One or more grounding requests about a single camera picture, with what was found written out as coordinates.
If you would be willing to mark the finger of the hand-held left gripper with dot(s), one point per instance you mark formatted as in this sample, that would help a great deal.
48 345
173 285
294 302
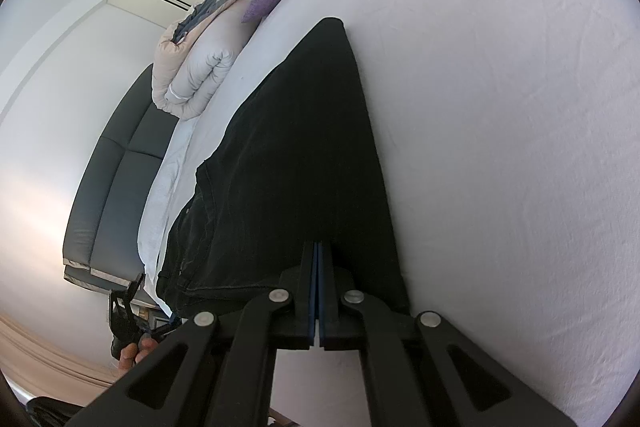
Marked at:
135 287

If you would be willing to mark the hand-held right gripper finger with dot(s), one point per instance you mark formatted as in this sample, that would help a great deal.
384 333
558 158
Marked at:
322 297
314 297

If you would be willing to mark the black pants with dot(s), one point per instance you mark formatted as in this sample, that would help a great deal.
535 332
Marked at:
300 157

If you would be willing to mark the person's left hand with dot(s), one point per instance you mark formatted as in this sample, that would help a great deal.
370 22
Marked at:
142 349

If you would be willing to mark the grey-green padded headboard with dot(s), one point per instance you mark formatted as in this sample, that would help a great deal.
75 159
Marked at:
110 207

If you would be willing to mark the flat white pillow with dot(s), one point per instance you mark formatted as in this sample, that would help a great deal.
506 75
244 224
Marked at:
160 197

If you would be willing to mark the folded beige duvet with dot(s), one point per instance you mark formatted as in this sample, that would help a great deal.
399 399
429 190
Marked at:
200 67

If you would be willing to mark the bed with white sheet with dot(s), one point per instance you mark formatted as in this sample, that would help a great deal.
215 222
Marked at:
475 107

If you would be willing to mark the blue folded cloth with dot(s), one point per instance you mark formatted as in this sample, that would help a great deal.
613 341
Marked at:
197 14

